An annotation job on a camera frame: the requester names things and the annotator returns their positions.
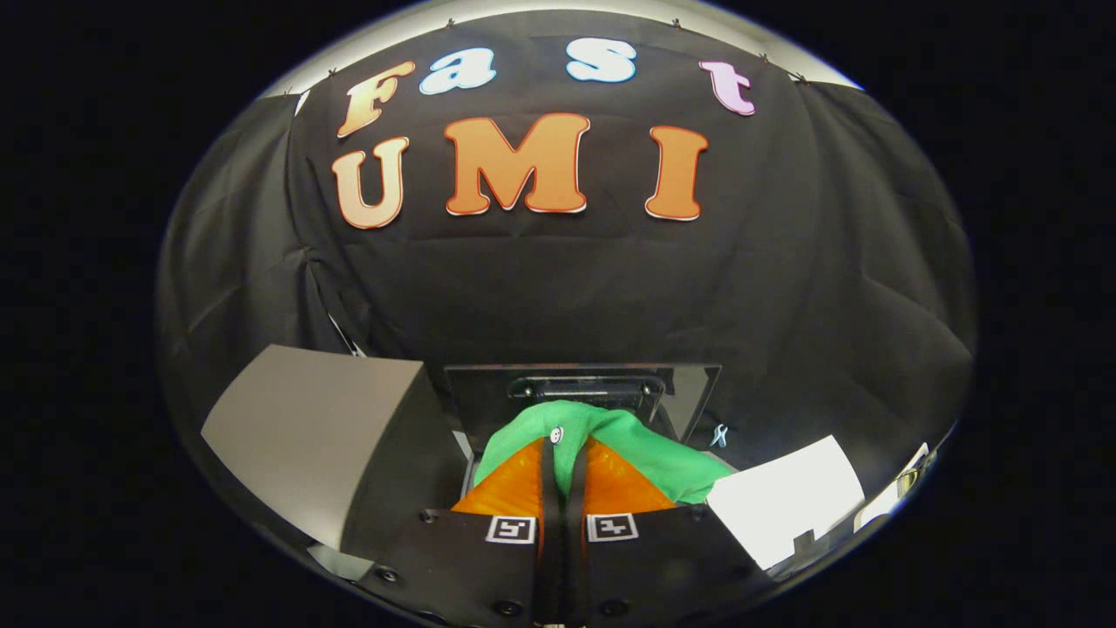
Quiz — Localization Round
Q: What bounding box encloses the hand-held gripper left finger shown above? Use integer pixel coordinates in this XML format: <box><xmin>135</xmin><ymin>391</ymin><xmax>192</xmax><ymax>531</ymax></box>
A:
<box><xmin>349</xmin><ymin>436</ymin><xmax>563</xmax><ymax>628</ymax></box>

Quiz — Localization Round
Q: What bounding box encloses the thin black cable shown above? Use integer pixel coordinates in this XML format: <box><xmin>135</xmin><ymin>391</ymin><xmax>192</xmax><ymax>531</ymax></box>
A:
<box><xmin>324</xmin><ymin>312</ymin><xmax>369</xmax><ymax>359</ymax></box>

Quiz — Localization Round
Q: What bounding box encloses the dark washing machine lid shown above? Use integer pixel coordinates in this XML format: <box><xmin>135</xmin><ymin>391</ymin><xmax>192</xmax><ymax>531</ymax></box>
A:
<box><xmin>445</xmin><ymin>364</ymin><xmax>723</xmax><ymax>454</ymax></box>

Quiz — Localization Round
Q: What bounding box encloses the green polo shirt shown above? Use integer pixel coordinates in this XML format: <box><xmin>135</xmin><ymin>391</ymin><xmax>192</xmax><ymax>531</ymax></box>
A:
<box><xmin>473</xmin><ymin>399</ymin><xmax>735</xmax><ymax>506</ymax></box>

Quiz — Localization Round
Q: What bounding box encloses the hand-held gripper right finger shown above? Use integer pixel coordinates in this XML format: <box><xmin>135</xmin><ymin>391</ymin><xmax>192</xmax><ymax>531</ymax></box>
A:
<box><xmin>562</xmin><ymin>436</ymin><xmax>772</xmax><ymax>628</ymax></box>

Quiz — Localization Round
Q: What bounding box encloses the grey side table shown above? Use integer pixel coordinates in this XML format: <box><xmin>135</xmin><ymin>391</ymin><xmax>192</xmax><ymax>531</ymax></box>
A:
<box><xmin>201</xmin><ymin>345</ymin><xmax>439</xmax><ymax>552</ymax></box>

